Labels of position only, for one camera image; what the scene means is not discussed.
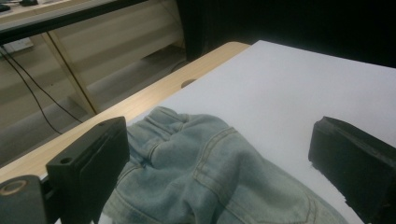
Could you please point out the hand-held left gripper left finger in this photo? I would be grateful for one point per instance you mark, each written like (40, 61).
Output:
(90, 168)

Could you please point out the black curtain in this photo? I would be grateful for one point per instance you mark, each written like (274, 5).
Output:
(280, 25)

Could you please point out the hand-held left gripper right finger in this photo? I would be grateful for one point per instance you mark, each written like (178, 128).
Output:
(358, 168)

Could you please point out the white wall socket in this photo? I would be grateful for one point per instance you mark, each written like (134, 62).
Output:
(18, 45)

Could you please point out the light blue denim jeans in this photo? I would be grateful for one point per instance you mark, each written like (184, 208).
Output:
(202, 174)

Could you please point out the small dark object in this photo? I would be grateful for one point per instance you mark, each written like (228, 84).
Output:
(28, 2)

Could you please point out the black horizontal bar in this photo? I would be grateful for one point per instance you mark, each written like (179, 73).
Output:
(62, 18)

